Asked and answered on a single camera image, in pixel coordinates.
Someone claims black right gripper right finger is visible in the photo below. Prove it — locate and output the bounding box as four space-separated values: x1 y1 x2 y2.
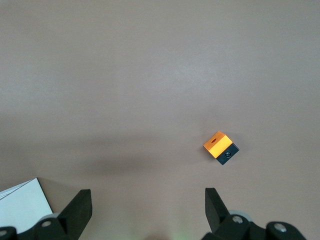
201 187 308 240

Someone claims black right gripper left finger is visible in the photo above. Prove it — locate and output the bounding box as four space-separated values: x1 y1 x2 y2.
0 189 94 240

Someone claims white drawer cabinet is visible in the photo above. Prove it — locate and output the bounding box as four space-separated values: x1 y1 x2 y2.
0 176 55 232

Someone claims orange and black box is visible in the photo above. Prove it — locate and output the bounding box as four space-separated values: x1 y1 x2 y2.
202 131 241 166

